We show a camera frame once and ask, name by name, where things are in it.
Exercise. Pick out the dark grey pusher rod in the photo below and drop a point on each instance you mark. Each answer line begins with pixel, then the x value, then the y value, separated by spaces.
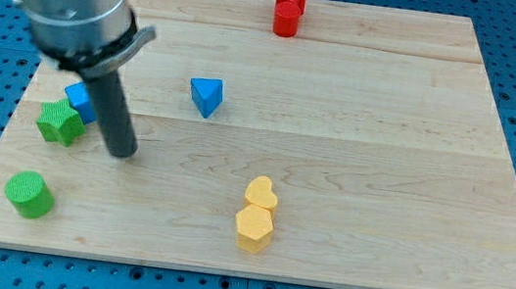
pixel 112 114

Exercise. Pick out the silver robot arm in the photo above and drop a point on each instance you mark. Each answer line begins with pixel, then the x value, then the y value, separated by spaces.
pixel 93 38

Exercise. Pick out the blue cube block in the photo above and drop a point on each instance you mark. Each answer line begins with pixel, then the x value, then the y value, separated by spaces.
pixel 80 101

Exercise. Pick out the green star block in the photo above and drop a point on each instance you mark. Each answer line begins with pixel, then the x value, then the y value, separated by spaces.
pixel 60 122

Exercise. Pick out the blue triangle block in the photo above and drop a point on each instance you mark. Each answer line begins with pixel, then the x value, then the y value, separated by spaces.
pixel 207 94

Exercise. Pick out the green cylinder block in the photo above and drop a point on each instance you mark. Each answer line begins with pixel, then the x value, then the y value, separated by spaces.
pixel 28 193

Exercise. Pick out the yellow heart block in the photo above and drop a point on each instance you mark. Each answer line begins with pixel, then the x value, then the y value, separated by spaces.
pixel 259 192

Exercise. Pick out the yellow hexagon block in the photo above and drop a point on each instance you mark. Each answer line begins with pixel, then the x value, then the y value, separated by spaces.
pixel 254 228

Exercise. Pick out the red cylinder block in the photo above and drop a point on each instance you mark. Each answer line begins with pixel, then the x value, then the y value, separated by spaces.
pixel 286 19

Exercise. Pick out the wooden board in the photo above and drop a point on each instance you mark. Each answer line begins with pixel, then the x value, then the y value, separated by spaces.
pixel 377 127

